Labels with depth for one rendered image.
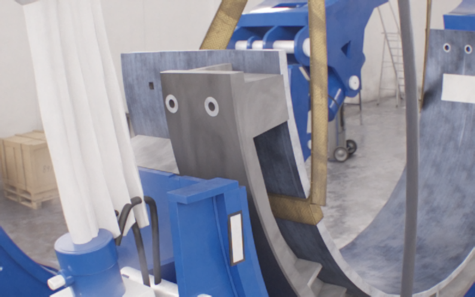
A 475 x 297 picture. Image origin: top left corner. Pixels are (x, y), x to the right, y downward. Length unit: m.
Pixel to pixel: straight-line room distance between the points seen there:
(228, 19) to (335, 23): 2.87
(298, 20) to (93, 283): 3.63
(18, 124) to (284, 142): 9.71
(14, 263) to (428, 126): 2.32
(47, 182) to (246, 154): 8.28
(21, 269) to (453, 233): 2.18
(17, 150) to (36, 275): 6.61
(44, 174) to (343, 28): 5.76
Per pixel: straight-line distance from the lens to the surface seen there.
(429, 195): 3.46
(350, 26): 5.31
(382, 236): 3.30
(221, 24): 2.32
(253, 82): 1.71
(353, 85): 5.28
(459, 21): 4.23
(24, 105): 11.43
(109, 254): 1.56
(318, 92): 1.98
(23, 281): 3.56
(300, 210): 1.94
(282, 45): 4.97
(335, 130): 11.42
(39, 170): 9.80
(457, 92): 3.69
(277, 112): 1.78
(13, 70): 11.30
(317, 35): 2.04
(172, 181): 1.83
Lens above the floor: 2.50
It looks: 11 degrees down
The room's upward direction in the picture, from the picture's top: 4 degrees counter-clockwise
